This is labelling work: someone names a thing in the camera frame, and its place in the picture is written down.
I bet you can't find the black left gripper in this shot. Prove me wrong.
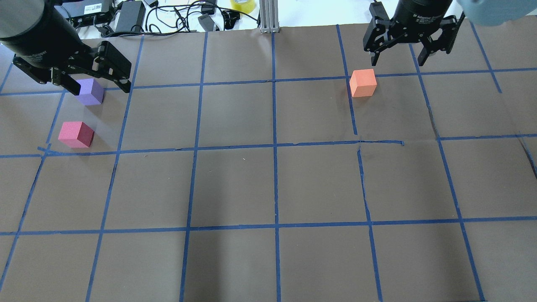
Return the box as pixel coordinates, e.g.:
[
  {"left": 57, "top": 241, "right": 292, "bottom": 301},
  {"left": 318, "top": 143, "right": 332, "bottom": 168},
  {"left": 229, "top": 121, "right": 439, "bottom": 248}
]
[{"left": 0, "top": 0, "right": 132, "bottom": 96}]

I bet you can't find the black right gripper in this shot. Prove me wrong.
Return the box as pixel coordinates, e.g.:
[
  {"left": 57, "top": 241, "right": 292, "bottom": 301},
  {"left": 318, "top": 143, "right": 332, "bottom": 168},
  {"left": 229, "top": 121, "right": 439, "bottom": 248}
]
[{"left": 363, "top": 0, "right": 466, "bottom": 67}]

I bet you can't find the orange foam cube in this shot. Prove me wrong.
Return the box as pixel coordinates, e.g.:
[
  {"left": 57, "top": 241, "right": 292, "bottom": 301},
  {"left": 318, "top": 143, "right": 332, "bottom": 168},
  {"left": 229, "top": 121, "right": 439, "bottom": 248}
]
[{"left": 349, "top": 69, "right": 377, "bottom": 98}]

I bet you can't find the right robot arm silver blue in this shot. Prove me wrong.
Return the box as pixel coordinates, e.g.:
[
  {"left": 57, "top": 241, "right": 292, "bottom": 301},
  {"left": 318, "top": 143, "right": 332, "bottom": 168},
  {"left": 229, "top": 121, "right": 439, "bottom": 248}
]
[{"left": 363, "top": 0, "right": 537, "bottom": 66}]

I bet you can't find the purple foam cube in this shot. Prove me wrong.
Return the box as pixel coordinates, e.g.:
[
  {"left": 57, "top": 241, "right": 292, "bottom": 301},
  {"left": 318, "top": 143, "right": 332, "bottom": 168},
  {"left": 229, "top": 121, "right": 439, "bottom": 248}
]
[{"left": 75, "top": 78, "right": 104, "bottom": 106}]

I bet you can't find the pink foam cube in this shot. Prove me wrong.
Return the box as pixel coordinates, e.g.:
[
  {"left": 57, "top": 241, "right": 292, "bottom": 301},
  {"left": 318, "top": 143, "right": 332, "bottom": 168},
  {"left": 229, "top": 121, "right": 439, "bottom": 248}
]
[{"left": 58, "top": 122, "right": 94, "bottom": 148}]

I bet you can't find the black power supply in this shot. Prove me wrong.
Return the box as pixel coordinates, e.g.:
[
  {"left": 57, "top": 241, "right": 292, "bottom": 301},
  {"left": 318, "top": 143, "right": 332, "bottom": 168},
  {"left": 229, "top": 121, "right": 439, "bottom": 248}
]
[{"left": 115, "top": 0, "right": 146, "bottom": 32}]

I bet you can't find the yellow tape roll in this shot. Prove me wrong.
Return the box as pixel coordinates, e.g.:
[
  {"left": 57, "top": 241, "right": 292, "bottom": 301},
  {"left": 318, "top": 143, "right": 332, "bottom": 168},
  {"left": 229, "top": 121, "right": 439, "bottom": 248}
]
[{"left": 230, "top": 0, "right": 255, "bottom": 14}]

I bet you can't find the brown paper table mat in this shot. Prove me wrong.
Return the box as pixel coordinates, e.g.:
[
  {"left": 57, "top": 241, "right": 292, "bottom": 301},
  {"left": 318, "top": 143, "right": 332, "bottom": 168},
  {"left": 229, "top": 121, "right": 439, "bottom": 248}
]
[{"left": 1, "top": 17, "right": 537, "bottom": 302}]

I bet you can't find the aluminium frame post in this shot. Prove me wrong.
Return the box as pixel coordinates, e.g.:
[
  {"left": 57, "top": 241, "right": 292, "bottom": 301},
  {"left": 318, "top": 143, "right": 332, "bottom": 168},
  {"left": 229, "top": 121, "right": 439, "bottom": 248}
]
[{"left": 258, "top": 0, "right": 281, "bottom": 33}]

